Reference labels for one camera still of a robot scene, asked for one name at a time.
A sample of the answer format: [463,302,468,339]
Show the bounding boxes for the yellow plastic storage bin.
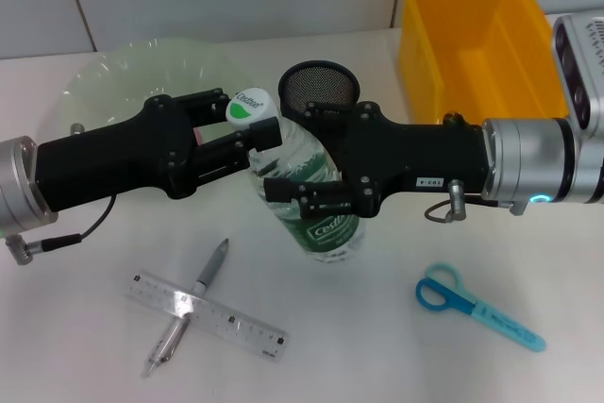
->
[398,0,572,136]

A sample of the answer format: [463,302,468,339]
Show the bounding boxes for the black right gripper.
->
[263,100,490,221]

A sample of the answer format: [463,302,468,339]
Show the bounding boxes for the left gripper cable with plug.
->
[4,122,118,265]

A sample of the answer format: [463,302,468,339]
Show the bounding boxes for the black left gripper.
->
[35,88,228,213]

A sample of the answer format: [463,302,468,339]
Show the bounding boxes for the transparent plastic ruler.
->
[123,270,290,364]

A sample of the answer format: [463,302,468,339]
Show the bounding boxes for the clear water bottle green label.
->
[225,86,367,265]

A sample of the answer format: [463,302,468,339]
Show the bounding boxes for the right gripper cable with plug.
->
[423,178,526,226]

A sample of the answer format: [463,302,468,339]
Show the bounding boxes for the blue safety scissors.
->
[414,261,547,354]

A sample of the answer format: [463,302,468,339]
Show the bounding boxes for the pale green wavy fruit plate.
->
[59,36,257,199]

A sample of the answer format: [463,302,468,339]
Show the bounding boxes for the black mesh pen cup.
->
[277,60,362,140]

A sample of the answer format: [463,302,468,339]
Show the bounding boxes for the grey pen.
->
[141,238,231,378]

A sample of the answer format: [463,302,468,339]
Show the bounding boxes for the gripper cable with plug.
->
[423,178,526,226]
[4,122,118,265]

